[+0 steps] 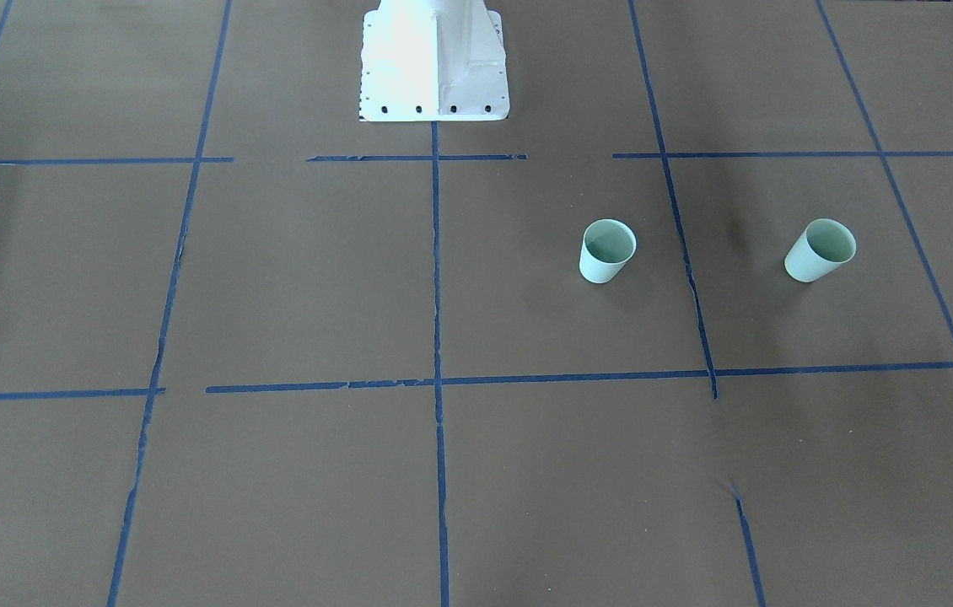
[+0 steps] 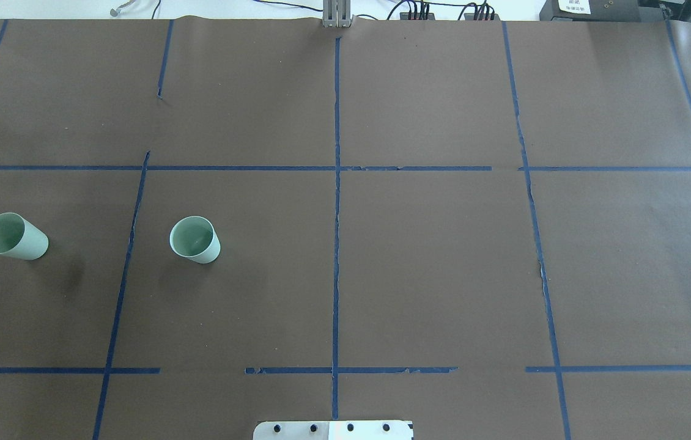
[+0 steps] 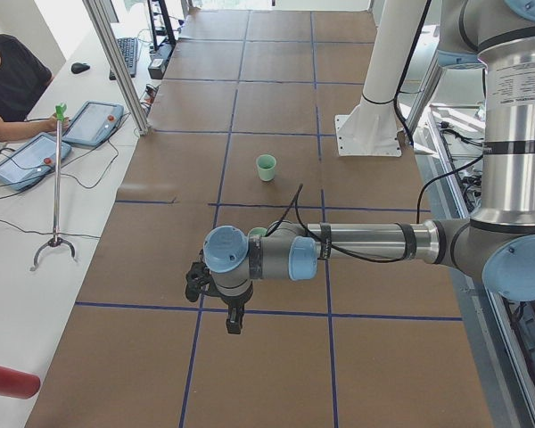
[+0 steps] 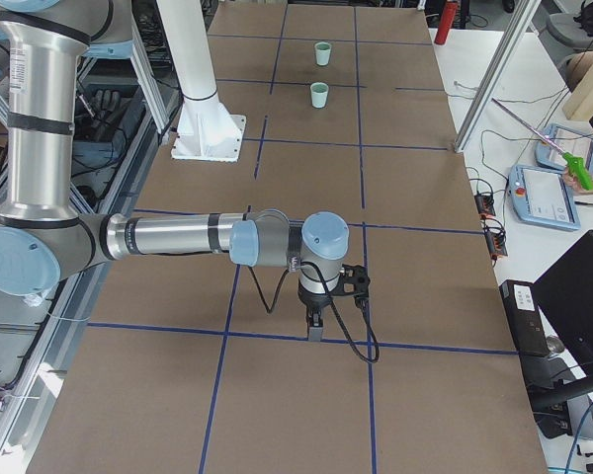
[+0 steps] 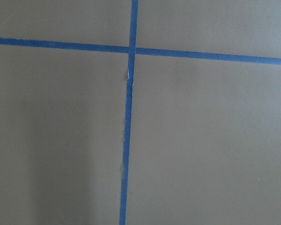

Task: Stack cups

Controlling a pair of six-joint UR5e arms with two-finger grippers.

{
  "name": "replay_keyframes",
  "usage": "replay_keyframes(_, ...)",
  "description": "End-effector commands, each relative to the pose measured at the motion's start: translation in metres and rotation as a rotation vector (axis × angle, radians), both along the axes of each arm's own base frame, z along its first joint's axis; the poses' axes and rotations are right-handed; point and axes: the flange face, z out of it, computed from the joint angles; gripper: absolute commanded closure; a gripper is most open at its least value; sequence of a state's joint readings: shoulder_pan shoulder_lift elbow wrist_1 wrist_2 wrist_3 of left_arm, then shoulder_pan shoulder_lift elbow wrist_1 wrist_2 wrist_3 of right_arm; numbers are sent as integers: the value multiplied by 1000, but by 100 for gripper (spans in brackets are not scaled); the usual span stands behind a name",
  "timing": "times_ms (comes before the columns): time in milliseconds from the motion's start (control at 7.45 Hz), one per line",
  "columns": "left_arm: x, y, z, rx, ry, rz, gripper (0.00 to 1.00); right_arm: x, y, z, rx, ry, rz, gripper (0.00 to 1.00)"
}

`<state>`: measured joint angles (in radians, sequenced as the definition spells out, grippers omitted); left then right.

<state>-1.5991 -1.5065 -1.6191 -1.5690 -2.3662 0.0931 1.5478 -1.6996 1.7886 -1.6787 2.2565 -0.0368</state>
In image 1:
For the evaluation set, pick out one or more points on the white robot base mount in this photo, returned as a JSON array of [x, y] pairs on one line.
[[433, 61]]

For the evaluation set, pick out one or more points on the light green cup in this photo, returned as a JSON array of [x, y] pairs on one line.
[[822, 247], [607, 245]]

